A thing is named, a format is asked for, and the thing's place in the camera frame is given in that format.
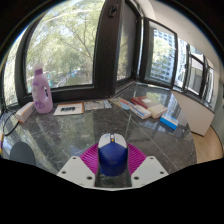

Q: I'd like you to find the orange and white carton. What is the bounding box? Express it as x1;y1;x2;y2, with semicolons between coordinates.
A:
14;101;36;124

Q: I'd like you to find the printed leaflet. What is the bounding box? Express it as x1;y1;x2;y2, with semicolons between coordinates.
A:
83;99;113;112

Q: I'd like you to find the dark round mouse pad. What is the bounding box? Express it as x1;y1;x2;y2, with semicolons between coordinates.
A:
9;141;37;167

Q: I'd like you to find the light blue flat item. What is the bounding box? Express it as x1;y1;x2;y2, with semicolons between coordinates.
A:
119;100;132;111

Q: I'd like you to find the blue and white computer mouse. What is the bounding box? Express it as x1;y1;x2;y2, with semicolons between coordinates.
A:
97;132;129;177

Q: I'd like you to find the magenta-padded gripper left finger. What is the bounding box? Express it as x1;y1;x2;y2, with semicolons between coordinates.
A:
56;143;101;188

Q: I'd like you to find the cream box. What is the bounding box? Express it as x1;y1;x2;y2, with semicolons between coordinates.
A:
146;103;169;120

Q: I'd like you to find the white box with blue stripe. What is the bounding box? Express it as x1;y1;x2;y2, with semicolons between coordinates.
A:
128;103;153;120

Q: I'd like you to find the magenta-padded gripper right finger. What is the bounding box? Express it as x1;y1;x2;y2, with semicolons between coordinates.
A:
125;143;170;188

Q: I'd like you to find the white card with dark photo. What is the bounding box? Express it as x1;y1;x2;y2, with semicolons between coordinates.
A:
53;101;85;117

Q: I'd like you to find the blue and white box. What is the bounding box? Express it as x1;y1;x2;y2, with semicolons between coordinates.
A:
159;113;180;131

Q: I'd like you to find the purple detergent bottle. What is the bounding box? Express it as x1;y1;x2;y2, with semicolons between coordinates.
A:
31;63;54;115

